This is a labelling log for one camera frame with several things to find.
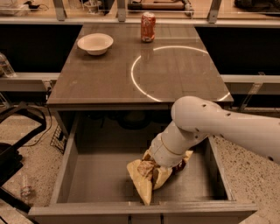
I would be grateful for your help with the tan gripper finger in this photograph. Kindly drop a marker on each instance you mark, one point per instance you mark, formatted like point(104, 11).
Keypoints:
point(147, 156)
point(160, 175)

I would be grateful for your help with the open grey top drawer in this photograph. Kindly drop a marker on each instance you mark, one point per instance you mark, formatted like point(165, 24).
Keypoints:
point(94, 187)

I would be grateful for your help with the grey cabinet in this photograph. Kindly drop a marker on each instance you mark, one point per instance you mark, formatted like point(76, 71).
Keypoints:
point(136, 75)

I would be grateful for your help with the clear plastic bottle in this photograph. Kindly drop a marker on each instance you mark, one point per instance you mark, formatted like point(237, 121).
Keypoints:
point(5, 67)

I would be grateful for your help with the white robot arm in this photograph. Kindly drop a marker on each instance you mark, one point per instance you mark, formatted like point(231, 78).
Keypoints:
point(194, 119)

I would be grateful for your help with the black wire basket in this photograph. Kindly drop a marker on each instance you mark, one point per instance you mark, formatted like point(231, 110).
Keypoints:
point(59, 141)

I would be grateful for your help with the red soda can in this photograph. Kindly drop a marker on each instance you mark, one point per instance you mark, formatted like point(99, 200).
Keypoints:
point(148, 22)

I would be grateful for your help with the plastic bottle on floor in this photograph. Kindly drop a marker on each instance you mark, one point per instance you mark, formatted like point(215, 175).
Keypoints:
point(26, 187)

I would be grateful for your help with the black chair frame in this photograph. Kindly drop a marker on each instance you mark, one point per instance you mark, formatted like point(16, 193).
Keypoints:
point(10, 159)

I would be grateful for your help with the brown chip bag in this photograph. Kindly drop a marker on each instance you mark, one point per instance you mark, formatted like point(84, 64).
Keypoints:
point(141, 173)

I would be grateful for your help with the white bowl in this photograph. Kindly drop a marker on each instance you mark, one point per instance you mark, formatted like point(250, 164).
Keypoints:
point(95, 44)

